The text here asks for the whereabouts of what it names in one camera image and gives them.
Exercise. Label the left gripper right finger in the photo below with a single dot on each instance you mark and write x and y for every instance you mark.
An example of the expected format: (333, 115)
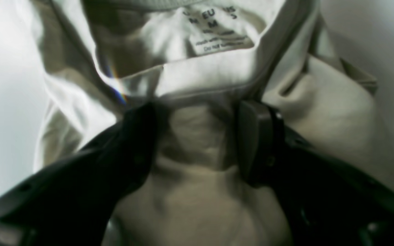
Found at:
(326, 201)

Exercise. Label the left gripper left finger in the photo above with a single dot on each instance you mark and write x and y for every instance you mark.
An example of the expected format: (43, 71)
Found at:
(70, 202)

